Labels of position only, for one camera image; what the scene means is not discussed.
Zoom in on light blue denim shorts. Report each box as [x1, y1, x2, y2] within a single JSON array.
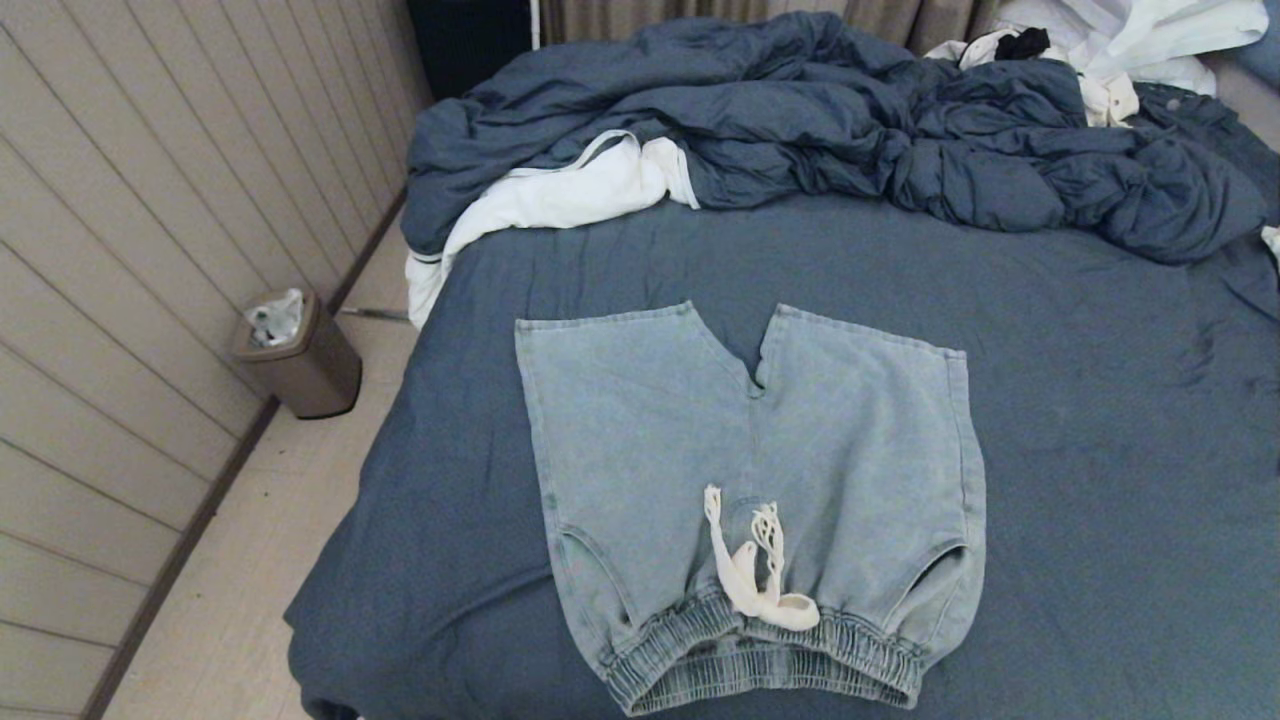
[[515, 302, 988, 717]]

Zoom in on crumpled dark blue duvet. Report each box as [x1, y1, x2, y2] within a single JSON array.
[[400, 12, 1271, 266]]

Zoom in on brown metal trash bin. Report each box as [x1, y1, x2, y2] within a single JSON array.
[[230, 290, 363, 419]]

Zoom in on beige curtain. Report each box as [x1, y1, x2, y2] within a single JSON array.
[[540, 0, 1001, 56]]

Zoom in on dark cabinet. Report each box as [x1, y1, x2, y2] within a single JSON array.
[[405, 0, 533, 101]]

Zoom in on dark blue bed sheet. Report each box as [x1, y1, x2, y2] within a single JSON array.
[[283, 190, 1280, 720]]

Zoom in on small black garment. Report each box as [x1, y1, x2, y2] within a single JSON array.
[[995, 28, 1053, 61]]

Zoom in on cream button shirt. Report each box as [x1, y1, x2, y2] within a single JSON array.
[[922, 28, 1141, 128]]

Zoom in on crumpled white shirt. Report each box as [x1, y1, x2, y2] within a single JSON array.
[[990, 0, 1271, 96]]

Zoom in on dark blue denim jacket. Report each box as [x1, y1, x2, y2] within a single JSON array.
[[1135, 82, 1280, 221]]

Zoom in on blue pillow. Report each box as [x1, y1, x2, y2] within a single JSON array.
[[1235, 25, 1280, 91]]

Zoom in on white drawstring cord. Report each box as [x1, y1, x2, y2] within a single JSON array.
[[703, 485, 821, 633]]

